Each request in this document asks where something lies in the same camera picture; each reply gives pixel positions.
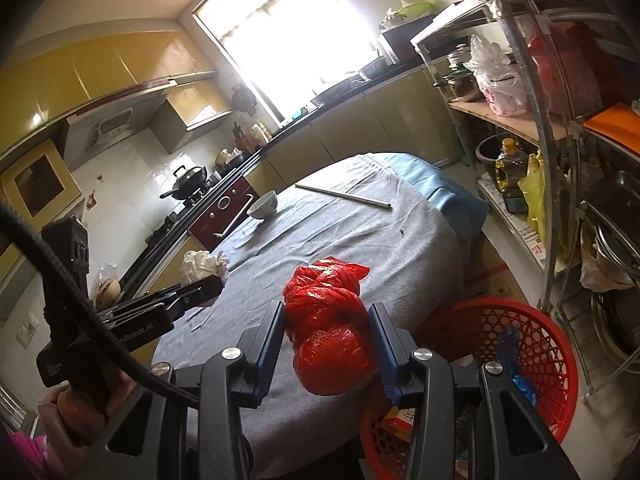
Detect orange board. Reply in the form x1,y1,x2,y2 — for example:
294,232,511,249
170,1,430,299
582,102,640,133

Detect black microwave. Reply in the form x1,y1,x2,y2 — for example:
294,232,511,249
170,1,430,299
380,17,436,61

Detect blue under cloth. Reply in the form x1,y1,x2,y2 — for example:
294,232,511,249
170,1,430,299
370,152,488,241

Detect range hood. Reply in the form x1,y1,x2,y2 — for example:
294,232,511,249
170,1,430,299
65,92,168,161

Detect translucent white plastic bag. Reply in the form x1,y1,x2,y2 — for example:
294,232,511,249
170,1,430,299
464,35,531,116

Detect black wok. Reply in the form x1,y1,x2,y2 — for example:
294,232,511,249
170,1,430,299
160,164,208,201

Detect white plastic bag ball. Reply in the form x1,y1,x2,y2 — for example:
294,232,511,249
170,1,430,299
180,249,231,288

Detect newspapers on shelf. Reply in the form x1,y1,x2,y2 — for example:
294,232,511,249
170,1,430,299
477,175,551,271

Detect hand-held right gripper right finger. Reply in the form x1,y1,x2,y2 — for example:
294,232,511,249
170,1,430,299
367,302,581,480

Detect bagged food on counter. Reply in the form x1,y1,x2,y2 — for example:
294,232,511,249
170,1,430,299
95,265,123,308

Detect black cable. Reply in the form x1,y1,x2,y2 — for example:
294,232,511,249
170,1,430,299
0,199,203,406

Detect orange and white box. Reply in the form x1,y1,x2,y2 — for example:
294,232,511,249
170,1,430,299
380,405,416,433

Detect yellow plastic bag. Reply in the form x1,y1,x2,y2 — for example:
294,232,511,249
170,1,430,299
517,150,551,251

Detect person's left forearm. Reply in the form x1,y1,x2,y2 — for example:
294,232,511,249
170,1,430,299
0,400,66,480

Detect green lidded pot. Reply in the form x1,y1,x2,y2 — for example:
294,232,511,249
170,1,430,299
382,0,433,26

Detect black frying pan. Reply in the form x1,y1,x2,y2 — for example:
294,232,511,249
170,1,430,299
310,80,361,103

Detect condiment bottles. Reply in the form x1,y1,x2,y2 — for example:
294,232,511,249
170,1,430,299
232,120,273,153

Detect long thin stick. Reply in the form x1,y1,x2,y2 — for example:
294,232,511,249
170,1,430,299
295,183,392,209

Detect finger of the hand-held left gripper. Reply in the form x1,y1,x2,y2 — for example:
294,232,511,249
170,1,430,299
167,275,224,322

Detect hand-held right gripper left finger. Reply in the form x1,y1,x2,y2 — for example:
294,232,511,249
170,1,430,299
85,300,286,480

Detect white bowl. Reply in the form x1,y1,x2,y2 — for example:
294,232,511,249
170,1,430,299
247,191,279,220

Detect person's left hand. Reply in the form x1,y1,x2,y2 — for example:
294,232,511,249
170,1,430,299
40,374,140,451

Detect red plastic bag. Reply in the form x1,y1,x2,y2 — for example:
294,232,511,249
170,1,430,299
283,256,381,396

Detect yellow wall cabinet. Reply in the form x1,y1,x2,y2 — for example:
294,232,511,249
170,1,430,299
0,25,233,171

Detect red plastic basket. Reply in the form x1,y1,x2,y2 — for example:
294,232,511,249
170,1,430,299
360,298,580,480

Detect red bag on shelf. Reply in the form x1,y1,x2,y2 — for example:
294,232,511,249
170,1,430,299
525,20,603,116

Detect cooking oil bottle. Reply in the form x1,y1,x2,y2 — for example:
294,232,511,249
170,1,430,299
495,138,528,201

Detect round table with grey cloth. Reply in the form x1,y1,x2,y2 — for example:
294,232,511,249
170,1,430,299
150,152,466,461

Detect dark red oven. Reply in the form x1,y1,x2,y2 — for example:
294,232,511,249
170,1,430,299
189,176,258,251

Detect window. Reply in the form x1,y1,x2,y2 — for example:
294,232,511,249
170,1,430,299
192,0,381,121

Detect steel pot with lid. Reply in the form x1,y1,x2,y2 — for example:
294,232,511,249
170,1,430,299
442,45,483,103

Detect stacked steel bowls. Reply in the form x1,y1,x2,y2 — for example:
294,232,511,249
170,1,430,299
582,170,640,291

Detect metal shelf rack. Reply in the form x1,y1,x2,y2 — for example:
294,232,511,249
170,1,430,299
410,0,640,401

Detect wall socket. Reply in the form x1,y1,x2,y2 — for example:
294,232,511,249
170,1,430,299
17,312,43,348

